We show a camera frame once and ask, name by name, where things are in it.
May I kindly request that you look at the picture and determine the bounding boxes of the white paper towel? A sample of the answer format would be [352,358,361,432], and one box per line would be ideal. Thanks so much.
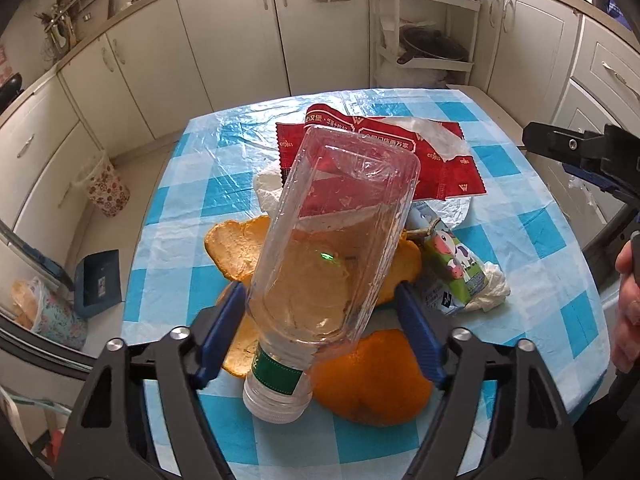
[457,262,512,316]

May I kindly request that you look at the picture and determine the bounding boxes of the large domed orange peel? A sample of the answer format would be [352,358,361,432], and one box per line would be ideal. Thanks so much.
[310,329,433,427]

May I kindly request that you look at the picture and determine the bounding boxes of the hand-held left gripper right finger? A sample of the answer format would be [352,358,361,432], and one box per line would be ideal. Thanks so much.
[394,280,591,480]

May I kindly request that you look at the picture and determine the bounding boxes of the cream kitchen cabinet row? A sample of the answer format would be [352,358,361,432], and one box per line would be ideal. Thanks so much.
[0,0,373,261]

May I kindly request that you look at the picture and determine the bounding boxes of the blue dustpan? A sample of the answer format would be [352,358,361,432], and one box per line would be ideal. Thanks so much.
[75,250,123,318]

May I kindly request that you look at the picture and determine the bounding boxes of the utensil holder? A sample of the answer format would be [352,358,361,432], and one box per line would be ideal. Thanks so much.
[37,2,76,56]

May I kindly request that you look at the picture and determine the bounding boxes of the clear plastic bottle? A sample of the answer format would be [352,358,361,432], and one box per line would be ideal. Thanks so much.
[242,124,421,425]

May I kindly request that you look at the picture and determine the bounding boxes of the white corner rack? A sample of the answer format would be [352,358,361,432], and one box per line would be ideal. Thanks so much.
[372,0,482,88]

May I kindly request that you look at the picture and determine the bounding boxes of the cream drawer cabinet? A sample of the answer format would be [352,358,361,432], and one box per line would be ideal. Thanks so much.
[470,0,640,261]

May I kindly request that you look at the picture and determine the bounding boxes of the small orange peel piece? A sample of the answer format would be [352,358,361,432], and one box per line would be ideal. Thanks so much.
[216,282,261,378]

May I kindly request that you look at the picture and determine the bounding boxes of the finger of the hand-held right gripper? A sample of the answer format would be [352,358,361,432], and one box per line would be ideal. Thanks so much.
[569,162,628,197]
[523,121,607,162]

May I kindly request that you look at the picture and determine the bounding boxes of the blue white checkered tablecloth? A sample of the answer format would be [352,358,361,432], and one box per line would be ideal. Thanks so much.
[120,87,608,480]

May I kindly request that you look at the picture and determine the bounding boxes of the black frying pan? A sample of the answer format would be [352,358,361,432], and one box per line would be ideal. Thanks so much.
[397,27,471,64]

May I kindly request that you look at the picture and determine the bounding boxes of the floral waste bin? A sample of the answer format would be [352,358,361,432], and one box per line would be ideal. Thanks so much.
[75,152,131,218]

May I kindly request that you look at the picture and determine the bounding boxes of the floral bag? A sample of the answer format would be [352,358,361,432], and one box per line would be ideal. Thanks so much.
[12,277,88,351]

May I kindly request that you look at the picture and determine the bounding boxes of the milk carton with cow print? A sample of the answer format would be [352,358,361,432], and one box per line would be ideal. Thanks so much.
[405,200,488,317]

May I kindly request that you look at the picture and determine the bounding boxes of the red snack wrapper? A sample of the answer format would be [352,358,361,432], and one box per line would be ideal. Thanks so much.
[275,102,487,201]

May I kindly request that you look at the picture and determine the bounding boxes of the curled orange peel piece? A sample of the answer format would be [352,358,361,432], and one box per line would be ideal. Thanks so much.
[375,230,422,306]

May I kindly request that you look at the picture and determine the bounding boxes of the person's right hand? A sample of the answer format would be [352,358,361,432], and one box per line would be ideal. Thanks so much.
[611,240,640,373]

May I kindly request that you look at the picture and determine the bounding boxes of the white plastic bag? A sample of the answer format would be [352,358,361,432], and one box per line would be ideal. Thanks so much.
[252,115,473,233]

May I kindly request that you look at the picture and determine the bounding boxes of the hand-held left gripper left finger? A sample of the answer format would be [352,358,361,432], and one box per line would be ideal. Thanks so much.
[50,282,248,480]

